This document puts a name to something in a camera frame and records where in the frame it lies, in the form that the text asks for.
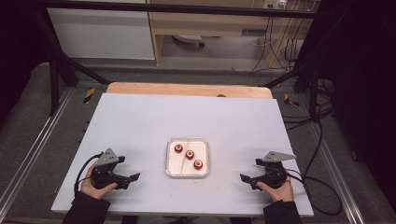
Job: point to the white square tray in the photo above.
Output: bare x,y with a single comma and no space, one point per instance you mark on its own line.
174,165

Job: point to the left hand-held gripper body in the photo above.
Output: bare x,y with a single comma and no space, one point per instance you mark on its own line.
106,158

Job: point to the thin wooden skewer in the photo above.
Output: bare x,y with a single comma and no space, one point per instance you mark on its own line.
182,163

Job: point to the light wooden desk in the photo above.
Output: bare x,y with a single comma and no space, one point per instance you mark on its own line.
202,23

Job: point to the white power strip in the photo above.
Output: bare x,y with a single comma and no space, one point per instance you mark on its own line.
274,3

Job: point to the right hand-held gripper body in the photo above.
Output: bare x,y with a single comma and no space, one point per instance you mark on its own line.
274,174

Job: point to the aluminium floor rail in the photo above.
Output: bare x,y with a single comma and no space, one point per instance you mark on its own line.
336,174
34,146

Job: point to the person's left hand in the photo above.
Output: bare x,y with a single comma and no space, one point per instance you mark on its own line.
93,191

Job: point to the white cabinet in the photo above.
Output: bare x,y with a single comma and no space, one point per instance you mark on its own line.
99,34

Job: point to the person's right hand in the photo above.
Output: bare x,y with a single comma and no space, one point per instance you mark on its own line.
281,194

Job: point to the red hawthorn fruit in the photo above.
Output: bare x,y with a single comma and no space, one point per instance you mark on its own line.
198,164
178,148
190,154

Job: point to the light wooden table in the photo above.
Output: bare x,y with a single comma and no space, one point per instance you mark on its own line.
155,88

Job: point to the black curtain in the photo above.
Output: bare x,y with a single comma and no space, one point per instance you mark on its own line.
15,46
364,77

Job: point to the black metal frame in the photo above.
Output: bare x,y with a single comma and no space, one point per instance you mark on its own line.
186,9

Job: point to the white chair base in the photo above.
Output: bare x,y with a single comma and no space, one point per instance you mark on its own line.
186,39

